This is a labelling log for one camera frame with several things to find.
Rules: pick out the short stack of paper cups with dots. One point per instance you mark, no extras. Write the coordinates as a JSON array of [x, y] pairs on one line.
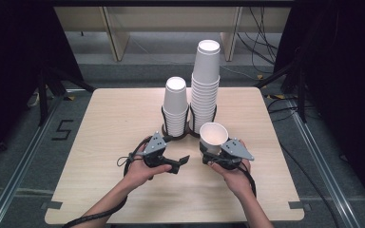
[[175, 95]]

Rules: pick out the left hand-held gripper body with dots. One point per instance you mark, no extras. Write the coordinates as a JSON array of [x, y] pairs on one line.
[[156, 144]]

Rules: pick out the tall stack of paper cups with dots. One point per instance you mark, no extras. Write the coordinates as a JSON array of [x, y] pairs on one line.
[[206, 63]]

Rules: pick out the person's left hand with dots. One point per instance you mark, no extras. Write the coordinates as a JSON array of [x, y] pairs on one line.
[[138, 172]]

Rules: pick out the black tape patch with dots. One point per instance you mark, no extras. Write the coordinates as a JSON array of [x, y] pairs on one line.
[[299, 205]]

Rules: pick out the person's right hand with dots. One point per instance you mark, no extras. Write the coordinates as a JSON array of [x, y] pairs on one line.
[[237, 180]]

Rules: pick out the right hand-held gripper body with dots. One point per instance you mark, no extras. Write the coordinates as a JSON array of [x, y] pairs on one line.
[[236, 150]]

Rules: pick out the black metal stand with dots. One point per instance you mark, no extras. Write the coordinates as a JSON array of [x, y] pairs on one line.
[[44, 95], [301, 95]]

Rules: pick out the aluminium floor rail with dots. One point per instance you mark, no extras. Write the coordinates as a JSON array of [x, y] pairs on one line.
[[323, 164], [22, 164]]

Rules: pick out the yellow tape strip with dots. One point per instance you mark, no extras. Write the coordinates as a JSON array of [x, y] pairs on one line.
[[277, 96]]

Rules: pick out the white paper cup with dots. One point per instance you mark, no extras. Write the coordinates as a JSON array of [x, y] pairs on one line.
[[214, 136]]

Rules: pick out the dark curtain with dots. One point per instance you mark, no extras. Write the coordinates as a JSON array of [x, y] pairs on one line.
[[345, 79], [12, 63]]

